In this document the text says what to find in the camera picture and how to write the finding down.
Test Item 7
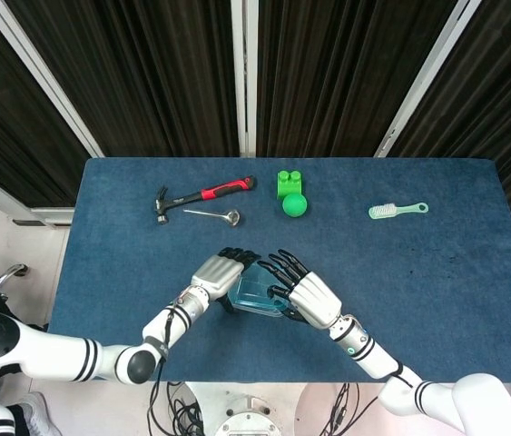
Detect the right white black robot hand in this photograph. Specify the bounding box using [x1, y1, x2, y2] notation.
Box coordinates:
[257, 248, 356, 331]

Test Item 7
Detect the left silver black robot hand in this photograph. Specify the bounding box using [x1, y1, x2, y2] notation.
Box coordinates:
[190, 247, 261, 314]

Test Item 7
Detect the blue plastic container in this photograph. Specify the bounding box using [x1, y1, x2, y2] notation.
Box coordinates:
[231, 264, 297, 317]

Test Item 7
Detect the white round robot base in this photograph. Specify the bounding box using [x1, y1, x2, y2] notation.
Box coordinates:
[215, 394, 283, 436]

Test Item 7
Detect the small metal ladle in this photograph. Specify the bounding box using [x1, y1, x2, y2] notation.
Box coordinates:
[182, 208, 241, 228]

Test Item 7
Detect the black red claw hammer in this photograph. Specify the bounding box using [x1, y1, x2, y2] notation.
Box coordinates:
[152, 175, 258, 225]

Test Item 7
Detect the green rubber ball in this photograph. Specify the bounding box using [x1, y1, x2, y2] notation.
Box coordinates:
[281, 193, 310, 219]

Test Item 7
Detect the light green scrub brush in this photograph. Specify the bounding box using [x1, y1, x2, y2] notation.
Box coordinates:
[368, 202, 429, 221]

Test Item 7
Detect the green toy building block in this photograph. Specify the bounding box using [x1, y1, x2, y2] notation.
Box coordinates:
[276, 169, 307, 201]

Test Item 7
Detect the blue velvet table cloth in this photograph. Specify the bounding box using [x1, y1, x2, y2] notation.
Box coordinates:
[44, 157, 511, 383]

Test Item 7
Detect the chrome chair armrest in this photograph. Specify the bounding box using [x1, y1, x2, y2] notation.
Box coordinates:
[0, 263, 29, 292]

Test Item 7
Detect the dark pleated curtain panel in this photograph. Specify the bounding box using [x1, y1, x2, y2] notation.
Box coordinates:
[0, 0, 92, 209]
[388, 0, 511, 227]
[5, 0, 241, 159]
[257, 0, 458, 159]

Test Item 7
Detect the light sneaker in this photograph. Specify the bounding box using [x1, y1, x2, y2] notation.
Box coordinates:
[10, 392, 64, 436]

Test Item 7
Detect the black cable bundle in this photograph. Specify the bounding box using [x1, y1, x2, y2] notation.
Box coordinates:
[320, 382, 363, 436]
[145, 381, 213, 436]

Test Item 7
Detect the white metal frame post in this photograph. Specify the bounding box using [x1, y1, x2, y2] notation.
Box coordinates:
[374, 0, 483, 159]
[0, 0, 104, 159]
[231, 0, 260, 159]

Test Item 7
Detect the white metal frame rail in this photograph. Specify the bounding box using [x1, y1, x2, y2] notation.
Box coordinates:
[0, 161, 75, 227]

